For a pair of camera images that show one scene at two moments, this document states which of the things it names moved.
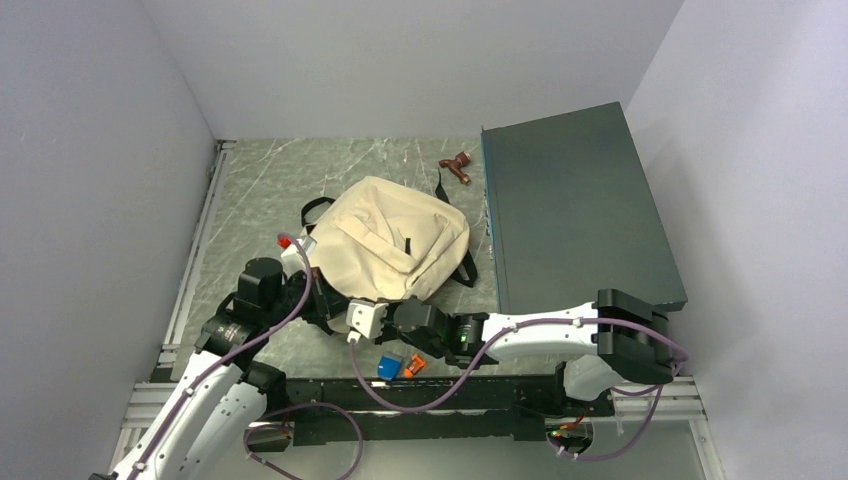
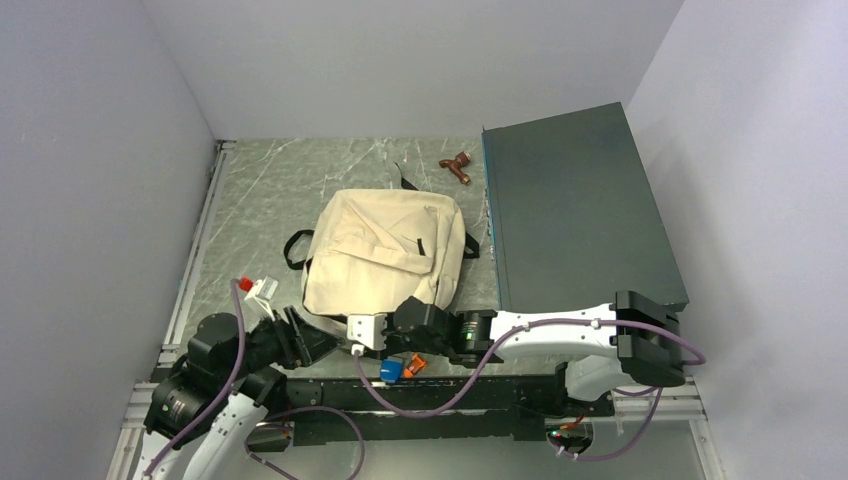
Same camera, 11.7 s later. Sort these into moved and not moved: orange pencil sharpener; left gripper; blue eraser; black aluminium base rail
Moved: left gripper
Not moved: orange pencil sharpener; black aluminium base rail; blue eraser
